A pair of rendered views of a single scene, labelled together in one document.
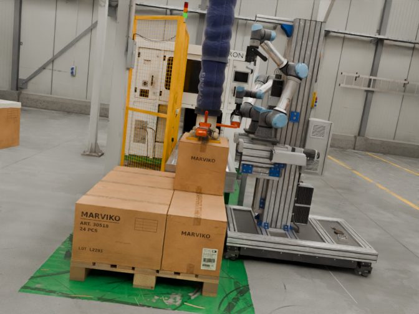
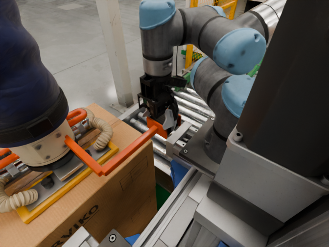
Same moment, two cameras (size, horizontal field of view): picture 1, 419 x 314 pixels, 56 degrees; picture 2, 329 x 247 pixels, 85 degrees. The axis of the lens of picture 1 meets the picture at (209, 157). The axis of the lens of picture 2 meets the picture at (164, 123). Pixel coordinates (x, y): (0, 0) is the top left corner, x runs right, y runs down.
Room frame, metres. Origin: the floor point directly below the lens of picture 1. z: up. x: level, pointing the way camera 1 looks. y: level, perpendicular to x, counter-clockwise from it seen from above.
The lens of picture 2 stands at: (3.33, -0.48, 1.51)
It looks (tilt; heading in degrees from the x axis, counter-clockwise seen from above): 45 degrees down; 39
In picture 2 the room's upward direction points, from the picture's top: straight up
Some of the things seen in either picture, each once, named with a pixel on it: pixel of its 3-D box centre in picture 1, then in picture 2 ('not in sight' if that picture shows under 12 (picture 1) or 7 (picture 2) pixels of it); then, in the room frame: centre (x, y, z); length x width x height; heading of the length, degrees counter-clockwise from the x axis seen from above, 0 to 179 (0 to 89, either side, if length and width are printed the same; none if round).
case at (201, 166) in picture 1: (202, 161); (76, 187); (3.36, 0.05, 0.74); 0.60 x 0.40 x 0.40; 0
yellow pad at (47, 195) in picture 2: (215, 137); (69, 169); (3.37, -0.03, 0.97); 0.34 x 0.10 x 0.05; 179
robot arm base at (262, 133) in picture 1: (264, 131); not in sight; (3.24, -0.42, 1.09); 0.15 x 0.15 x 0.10
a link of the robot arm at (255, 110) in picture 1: (257, 113); (239, 106); (3.74, -0.40, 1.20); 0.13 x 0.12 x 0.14; 60
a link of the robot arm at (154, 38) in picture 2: (240, 91); (158, 29); (3.65, -0.20, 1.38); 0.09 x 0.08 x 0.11; 150
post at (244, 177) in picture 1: (245, 172); not in sight; (4.33, -0.42, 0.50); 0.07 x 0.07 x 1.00; 2
